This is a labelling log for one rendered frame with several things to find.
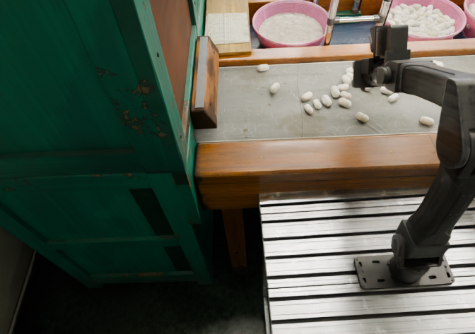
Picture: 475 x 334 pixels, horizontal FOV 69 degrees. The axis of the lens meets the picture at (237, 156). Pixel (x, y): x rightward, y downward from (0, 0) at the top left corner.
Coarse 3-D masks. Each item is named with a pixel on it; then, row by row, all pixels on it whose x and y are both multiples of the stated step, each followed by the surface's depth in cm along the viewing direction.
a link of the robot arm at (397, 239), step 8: (392, 240) 69; (400, 240) 66; (392, 248) 69; (400, 248) 66; (400, 256) 67; (400, 264) 67; (408, 264) 68; (416, 264) 68; (424, 264) 68; (432, 264) 68; (440, 264) 67
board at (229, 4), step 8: (208, 0) 125; (216, 0) 125; (224, 0) 125; (232, 0) 124; (240, 0) 124; (208, 8) 122; (216, 8) 122; (224, 8) 121; (232, 8) 121; (240, 8) 121; (248, 8) 121; (248, 16) 118; (248, 24) 115; (224, 48) 108; (232, 48) 108; (240, 48) 108; (248, 48) 108
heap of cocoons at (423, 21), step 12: (396, 12) 121; (408, 12) 121; (420, 12) 120; (432, 12) 121; (396, 24) 119; (408, 24) 117; (420, 24) 117; (432, 24) 116; (444, 24) 115; (432, 36) 114
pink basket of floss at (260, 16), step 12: (288, 0) 124; (300, 0) 124; (264, 12) 123; (276, 12) 126; (288, 12) 127; (300, 12) 126; (312, 12) 123; (324, 12) 119; (252, 24) 116; (324, 24) 119; (264, 48) 118
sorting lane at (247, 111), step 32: (288, 64) 108; (320, 64) 107; (352, 64) 106; (448, 64) 104; (224, 96) 101; (256, 96) 100; (288, 96) 99; (320, 96) 99; (352, 96) 98; (384, 96) 98; (416, 96) 97; (224, 128) 93; (256, 128) 93; (288, 128) 92; (320, 128) 92; (352, 128) 91; (384, 128) 91; (416, 128) 90
